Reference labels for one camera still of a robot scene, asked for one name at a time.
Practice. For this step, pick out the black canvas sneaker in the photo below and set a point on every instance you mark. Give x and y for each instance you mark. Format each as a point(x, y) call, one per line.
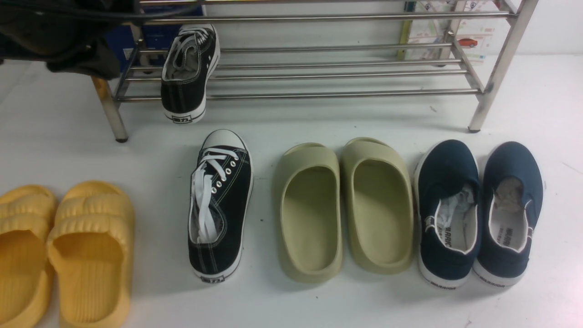
point(220, 192)
point(190, 62)

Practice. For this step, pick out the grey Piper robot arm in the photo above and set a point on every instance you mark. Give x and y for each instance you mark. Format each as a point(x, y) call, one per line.
point(64, 44)

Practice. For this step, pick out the stainless steel shoe rack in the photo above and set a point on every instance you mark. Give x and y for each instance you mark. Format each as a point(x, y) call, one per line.
point(517, 17)

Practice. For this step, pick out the blue box behind rack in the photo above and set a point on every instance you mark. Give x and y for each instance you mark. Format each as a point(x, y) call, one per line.
point(121, 40)

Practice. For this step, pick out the left beige foam slipper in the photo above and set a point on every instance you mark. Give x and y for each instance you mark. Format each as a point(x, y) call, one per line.
point(306, 197)

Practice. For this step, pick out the beige foam slipper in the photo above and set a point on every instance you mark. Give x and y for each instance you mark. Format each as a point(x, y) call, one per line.
point(306, 197)
point(380, 203)

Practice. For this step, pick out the right beige foam slipper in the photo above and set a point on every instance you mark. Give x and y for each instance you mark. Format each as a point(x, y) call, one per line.
point(380, 203)

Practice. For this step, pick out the left navy slip-on shoe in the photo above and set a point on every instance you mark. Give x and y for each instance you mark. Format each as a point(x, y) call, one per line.
point(447, 190)

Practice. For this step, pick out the navy slip-on shoe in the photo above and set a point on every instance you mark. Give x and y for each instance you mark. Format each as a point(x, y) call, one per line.
point(512, 195)
point(447, 190)

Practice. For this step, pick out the right yellow foam slide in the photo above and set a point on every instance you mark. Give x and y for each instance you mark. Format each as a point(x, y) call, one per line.
point(91, 248)

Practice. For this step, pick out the yellow foam slide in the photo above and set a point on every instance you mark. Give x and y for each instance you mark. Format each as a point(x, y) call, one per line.
point(26, 276)
point(91, 248)

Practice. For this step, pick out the right navy slip-on shoe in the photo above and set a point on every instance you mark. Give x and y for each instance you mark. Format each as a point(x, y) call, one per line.
point(512, 195)

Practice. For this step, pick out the colourful printed poster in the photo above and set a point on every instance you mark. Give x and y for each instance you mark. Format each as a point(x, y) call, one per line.
point(473, 35)

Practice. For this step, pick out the left yellow foam slide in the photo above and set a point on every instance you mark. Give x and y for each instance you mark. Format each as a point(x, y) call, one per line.
point(26, 276)

